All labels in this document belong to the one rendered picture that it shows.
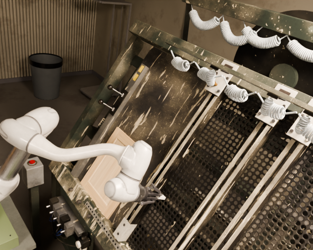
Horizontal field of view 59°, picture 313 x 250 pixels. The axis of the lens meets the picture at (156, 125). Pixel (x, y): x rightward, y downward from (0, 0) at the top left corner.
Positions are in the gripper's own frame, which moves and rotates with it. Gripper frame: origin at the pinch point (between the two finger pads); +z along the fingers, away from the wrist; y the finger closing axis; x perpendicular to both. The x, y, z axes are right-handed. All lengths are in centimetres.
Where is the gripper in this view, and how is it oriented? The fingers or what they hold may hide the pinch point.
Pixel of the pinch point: (160, 196)
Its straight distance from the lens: 157.3
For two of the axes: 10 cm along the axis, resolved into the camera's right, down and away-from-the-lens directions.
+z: 5.4, 2.9, 7.9
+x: -6.2, -4.9, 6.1
